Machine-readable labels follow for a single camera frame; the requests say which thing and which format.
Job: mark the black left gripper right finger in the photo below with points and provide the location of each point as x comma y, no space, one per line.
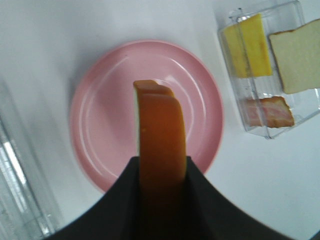
211,216

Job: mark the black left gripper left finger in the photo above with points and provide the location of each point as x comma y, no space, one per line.
114,217

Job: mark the bread slice from tray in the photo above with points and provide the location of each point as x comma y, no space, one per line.
162,138

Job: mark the pink bacon strip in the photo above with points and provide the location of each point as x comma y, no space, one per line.
272,112

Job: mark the left clear plastic tray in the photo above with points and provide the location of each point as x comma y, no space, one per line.
28,210

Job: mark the clear plastic tray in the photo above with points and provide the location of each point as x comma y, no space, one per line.
28,210
250,90

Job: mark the pink round plate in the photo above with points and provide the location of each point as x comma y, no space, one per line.
102,119

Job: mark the yellow cheese slice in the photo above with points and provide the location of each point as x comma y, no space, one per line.
248,48

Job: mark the bread slice in right tray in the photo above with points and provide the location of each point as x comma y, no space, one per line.
297,57

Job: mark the right clear plastic tray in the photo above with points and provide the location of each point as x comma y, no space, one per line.
250,90

